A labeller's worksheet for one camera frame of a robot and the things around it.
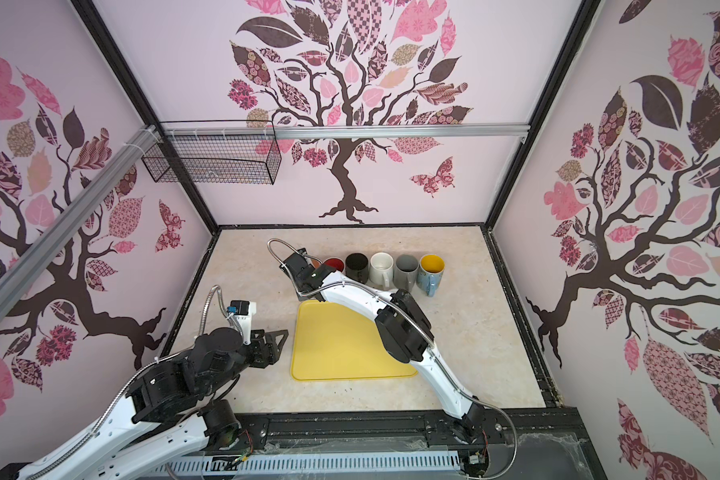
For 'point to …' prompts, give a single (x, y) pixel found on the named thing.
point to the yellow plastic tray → (331, 344)
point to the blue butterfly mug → (430, 273)
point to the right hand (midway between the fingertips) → (310, 279)
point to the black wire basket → (215, 152)
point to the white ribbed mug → (381, 269)
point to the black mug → (357, 267)
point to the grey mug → (405, 272)
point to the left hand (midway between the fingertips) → (277, 339)
